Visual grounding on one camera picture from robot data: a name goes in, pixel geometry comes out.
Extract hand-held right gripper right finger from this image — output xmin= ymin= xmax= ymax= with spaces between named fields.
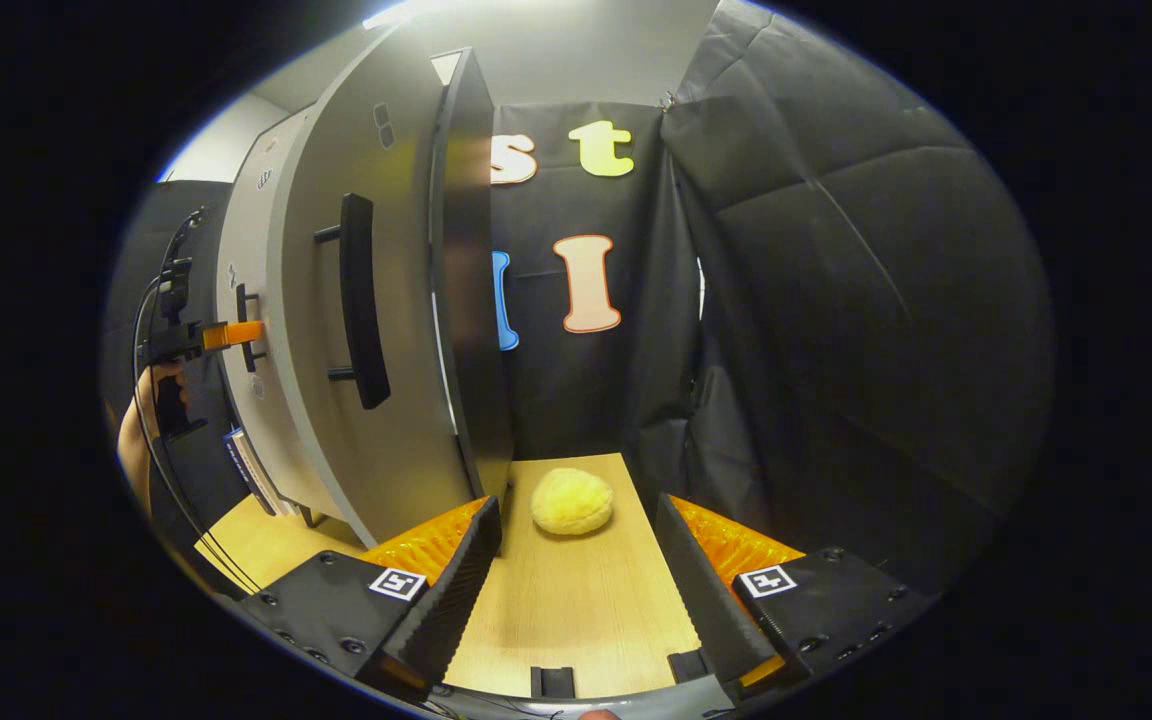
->
xmin=656 ymin=493 xmax=937 ymax=691

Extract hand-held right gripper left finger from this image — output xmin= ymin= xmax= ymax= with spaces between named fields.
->
xmin=236 ymin=495 xmax=504 ymax=693

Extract grey cabinet door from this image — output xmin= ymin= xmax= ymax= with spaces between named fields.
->
xmin=216 ymin=180 xmax=337 ymax=516
xmin=266 ymin=25 xmax=514 ymax=549

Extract blue white booklets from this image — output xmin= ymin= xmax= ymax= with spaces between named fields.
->
xmin=223 ymin=427 xmax=282 ymax=518

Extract grey double-door shoe cabinet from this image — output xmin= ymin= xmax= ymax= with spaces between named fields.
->
xmin=214 ymin=25 xmax=514 ymax=549

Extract black door handle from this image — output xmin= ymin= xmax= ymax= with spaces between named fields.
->
xmin=314 ymin=193 xmax=392 ymax=411
xmin=236 ymin=283 xmax=267 ymax=373

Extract yellow round bun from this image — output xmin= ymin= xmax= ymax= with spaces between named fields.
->
xmin=531 ymin=468 xmax=615 ymax=537

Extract black cable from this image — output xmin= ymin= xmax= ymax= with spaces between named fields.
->
xmin=131 ymin=275 xmax=262 ymax=598

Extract grey cabinet drawer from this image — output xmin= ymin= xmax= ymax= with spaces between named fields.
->
xmin=236 ymin=105 xmax=312 ymax=196

